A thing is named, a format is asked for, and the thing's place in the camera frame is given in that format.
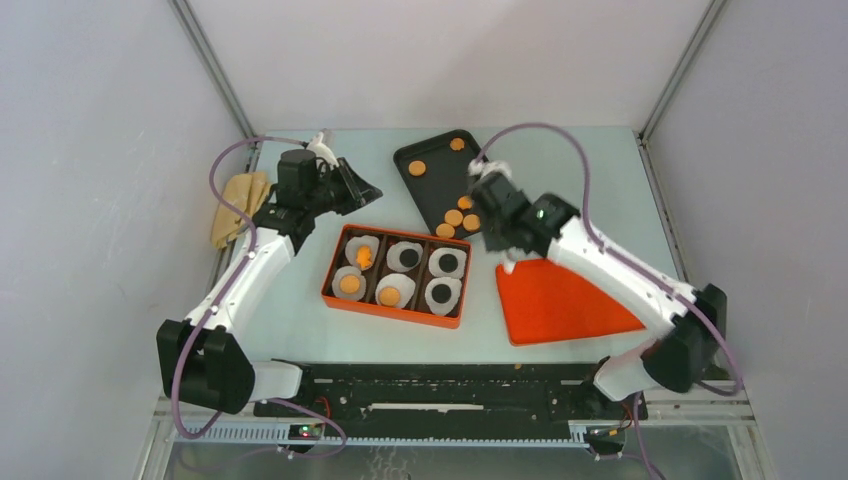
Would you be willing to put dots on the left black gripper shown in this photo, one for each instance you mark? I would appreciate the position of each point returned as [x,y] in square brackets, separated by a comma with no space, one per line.
[358,192]

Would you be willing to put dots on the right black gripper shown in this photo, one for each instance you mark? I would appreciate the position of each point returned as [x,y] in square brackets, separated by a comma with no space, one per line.
[489,243]

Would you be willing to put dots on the metal tongs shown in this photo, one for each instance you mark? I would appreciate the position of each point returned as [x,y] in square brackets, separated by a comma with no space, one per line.
[509,260]

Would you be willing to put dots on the orange fish cookie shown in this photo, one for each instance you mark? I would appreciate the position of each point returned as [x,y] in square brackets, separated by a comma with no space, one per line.
[363,257]
[464,203]

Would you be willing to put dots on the black sandwich cookie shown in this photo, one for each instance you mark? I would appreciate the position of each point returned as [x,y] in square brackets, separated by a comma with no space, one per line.
[441,294]
[448,263]
[409,258]

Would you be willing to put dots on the black cookie tray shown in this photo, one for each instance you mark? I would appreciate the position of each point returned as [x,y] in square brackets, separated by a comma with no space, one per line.
[445,181]

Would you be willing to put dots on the orange box lid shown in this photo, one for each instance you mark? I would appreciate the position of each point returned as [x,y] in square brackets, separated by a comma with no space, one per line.
[544,303]

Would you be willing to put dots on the orange compartment box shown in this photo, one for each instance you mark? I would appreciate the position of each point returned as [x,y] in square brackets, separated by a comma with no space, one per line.
[416,311]

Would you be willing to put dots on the round orange cookie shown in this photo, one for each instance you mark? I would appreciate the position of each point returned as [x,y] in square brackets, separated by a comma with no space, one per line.
[471,222]
[453,217]
[349,284]
[445,230]
[389,296]
[417,168]

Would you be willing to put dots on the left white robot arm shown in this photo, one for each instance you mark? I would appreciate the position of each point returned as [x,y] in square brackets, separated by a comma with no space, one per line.
[201,360]

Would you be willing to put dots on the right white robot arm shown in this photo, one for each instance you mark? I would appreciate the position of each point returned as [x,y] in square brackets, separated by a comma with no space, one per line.
[686,324]

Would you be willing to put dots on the white paper cup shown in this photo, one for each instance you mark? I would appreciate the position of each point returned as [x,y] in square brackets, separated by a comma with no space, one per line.
[355,242]
[433,266]
[348,270]
[449,309]
[403,283]
[392,256]

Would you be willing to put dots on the tan cloth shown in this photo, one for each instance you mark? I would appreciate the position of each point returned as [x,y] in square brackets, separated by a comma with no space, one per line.
[246,192]

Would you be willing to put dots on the orange shell cookie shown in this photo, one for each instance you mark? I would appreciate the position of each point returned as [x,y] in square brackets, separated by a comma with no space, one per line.
[457,144]

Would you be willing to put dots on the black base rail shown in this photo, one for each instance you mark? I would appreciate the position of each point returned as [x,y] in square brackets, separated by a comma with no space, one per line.
[475,402]

